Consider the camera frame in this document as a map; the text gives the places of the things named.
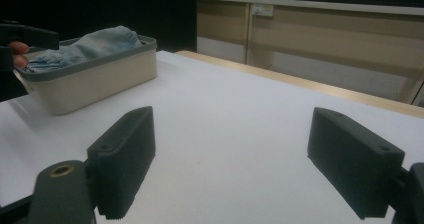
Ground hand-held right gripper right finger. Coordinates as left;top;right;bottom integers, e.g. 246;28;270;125
307;107;406;220

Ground light blue denim garment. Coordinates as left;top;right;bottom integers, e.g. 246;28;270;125
24;25;144;74

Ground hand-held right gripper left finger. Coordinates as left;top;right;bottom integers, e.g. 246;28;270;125
87;106;157;220

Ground cream basket with grey rim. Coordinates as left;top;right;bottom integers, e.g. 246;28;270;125
14;34;158;116

